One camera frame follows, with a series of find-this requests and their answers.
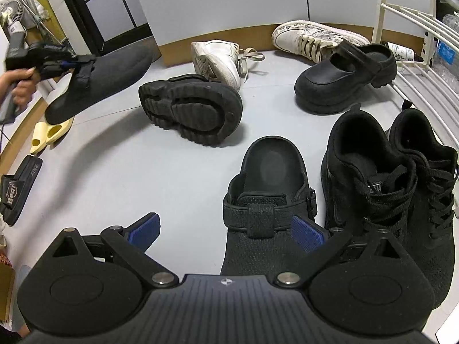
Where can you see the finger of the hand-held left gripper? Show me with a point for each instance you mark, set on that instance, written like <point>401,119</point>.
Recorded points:
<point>66,66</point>

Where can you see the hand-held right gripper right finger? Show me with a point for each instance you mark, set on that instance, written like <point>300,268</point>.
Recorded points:
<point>306,234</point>

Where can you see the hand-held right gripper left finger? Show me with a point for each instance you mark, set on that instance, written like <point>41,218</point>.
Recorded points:
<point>145,231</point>

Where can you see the black mesh slipper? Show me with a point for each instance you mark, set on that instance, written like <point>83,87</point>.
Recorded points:
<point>107,75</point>
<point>258,251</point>

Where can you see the black lace-up sneaker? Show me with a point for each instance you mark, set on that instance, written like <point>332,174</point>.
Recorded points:
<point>358,172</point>
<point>430,222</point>

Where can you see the black chunky clog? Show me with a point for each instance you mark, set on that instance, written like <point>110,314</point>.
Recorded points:
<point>322,82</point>
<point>193,111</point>

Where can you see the white printed sneaker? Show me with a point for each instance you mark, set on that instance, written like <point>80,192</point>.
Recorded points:
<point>290,37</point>
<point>218,61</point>

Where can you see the white shoe rack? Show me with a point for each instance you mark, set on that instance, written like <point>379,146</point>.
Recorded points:
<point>379,18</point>

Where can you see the person's left hand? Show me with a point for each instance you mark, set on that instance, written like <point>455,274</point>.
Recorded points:
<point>21,91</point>

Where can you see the metal drying rack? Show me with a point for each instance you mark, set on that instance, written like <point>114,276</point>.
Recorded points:
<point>36,7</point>

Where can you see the black framed door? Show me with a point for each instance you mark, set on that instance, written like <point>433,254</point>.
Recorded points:
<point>84,7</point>

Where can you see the pale yellow slipper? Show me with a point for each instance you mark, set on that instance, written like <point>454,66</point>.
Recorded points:
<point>46,136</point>

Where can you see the black printed slide sandal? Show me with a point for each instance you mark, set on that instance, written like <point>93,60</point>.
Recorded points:
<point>21,186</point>

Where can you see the grey base cabinet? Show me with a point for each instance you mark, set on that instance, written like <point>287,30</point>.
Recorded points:
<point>233,0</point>

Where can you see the brown glass bottle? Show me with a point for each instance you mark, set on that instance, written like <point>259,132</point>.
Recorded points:
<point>400,51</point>

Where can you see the clear plastic water bottle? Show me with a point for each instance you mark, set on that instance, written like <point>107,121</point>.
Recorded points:
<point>446,50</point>

